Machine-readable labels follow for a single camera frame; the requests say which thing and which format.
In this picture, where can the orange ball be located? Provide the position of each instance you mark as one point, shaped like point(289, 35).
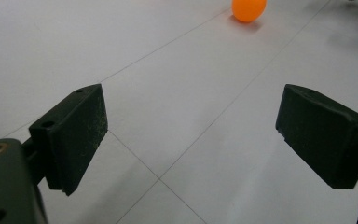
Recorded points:
point(248, 9)

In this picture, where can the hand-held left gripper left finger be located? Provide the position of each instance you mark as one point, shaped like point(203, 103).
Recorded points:
point(74, 137)

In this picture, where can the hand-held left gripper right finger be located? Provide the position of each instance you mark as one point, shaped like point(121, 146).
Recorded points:
point(320, 137)

